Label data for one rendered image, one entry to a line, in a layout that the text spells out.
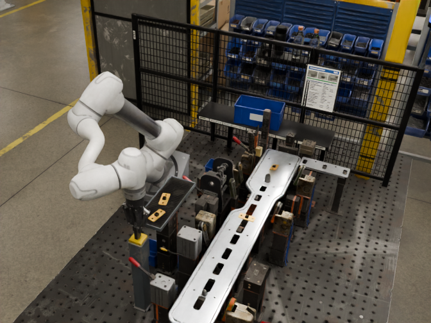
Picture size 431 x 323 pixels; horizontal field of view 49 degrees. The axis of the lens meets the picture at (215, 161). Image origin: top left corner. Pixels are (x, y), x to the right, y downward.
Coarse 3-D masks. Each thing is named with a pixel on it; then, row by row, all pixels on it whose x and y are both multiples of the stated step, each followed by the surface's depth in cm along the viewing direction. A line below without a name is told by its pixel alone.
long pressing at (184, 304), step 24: (264, 168) 276; (288, 168) 277; (264, 192) 257; (264, 216) 241; (216, 240) 226; (240, 240) 226; (216, 264) 213; (240, 264) 214; (192, 288) 202; (216, 288) 202; (192, 312) 192; (216, 312) 193
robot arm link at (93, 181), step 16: (80, 128) 212; (96, 128) 209; (96, 144) 198; (80, 160) 187; (80, 176) 171; (96, 176) 171; (112, 176) 174; (80, 192) 170; (96, 192) 171; (112, 192) 177
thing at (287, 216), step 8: (280, 216) 235; (288, 216) 235; (280, 224) 238; (288, 224) 236; (272, 232) 243; (280, 232) 241; (288, 232) 239; (280, 240) 244; (272, 248) 249; (280, 248) 247; (288, 248) 250; (272, 256) 252; (280, 256) 250; (272, 264) 254; (280, 264) 253
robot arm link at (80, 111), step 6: (78, 102) 219; (72, 108) 222; (78, 108) 218; (84, 108) 217; (90, 108) 218; (72, 114) 220; (78, 114) 216; (84, 114) 216; (90, 114) 218; (96, 114) 219; (72, 120) 217; (78, 120) 215; (96, 120) 221; (72, 126) 217
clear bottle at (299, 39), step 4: (300, 28) 290; (300, 32) 292; (296, 36) 293; (300, 36) 292; (296, 40) 293; (300, 40) 293; (300, 44) 294; (292, 48) 299; (300, 52) 298; (292, 56) 300; (296, 56) 299
